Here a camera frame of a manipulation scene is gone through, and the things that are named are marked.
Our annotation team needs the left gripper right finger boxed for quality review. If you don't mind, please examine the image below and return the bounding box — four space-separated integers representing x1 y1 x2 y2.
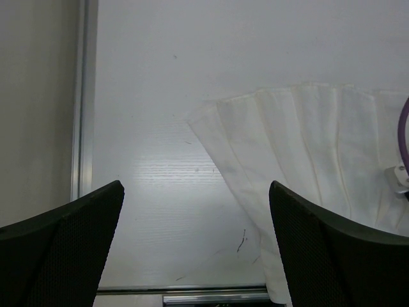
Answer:
269 181 408 306

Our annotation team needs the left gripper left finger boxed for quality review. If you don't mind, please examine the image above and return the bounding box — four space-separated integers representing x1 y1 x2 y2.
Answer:
1 180 125 306

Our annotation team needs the white pleated skirt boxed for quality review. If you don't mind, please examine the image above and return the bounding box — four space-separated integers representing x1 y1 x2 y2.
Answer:
188 83 408 306

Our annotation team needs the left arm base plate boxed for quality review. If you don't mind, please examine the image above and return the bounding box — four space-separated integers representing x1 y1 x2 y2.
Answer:
162 293 274 306

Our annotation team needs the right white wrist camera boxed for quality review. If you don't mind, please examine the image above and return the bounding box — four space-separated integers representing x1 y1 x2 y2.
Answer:
384 163 408 198

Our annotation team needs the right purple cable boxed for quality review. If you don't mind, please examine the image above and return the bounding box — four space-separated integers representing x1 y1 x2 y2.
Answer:
397 95 409 167

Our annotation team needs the aluminium table edge rail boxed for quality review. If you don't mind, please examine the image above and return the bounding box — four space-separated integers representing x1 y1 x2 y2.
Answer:
71 0 98 200

